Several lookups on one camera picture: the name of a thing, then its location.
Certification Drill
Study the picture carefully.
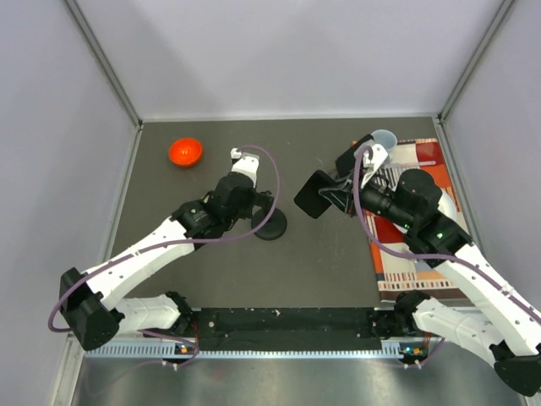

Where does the black smartphone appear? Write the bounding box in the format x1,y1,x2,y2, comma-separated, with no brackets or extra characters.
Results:
293,170,331,219
335,134,374,178

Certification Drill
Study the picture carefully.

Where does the black camera stand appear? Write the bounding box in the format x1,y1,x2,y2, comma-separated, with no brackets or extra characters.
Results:
251,208,287,241

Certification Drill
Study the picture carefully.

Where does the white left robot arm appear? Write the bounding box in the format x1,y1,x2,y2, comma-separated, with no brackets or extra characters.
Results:
59,173,275,351

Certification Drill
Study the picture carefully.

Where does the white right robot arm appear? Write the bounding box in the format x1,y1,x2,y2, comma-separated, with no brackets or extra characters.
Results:
306,168,540,397

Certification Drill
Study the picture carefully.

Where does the light blue ceramic cup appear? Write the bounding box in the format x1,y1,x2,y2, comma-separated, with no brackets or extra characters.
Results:
371,129,397,159

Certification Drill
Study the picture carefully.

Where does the orange bowl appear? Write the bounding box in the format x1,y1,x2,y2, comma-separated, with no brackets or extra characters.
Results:
168,137,203,167

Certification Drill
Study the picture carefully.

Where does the colourful patchwork placemat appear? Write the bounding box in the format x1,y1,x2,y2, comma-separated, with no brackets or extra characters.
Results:
364,139,467,301

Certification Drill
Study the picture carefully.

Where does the white plate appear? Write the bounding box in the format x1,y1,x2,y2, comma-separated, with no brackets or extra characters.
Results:
438,189,457,222

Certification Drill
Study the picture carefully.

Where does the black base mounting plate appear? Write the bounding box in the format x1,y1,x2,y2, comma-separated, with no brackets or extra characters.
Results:
143,306,447,352

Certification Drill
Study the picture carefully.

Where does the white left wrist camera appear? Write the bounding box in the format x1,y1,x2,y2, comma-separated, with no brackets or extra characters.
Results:
231,153,260,187

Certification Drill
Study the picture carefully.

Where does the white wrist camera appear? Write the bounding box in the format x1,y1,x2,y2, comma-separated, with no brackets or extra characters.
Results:
360,144,389,189
231,153,260,187

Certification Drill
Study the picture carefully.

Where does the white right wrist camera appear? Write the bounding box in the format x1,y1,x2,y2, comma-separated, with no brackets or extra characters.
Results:
360,144,389,189

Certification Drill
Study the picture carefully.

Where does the pink handled spoon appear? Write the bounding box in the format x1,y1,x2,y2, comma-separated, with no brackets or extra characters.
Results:
393,161,436,167

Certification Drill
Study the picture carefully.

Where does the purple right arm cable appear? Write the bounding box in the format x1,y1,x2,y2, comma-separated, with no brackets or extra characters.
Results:
352,145,541,368

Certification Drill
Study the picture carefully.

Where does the grey slotted cable duct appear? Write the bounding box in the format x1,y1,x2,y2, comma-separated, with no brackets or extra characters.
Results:
85,340,424,359

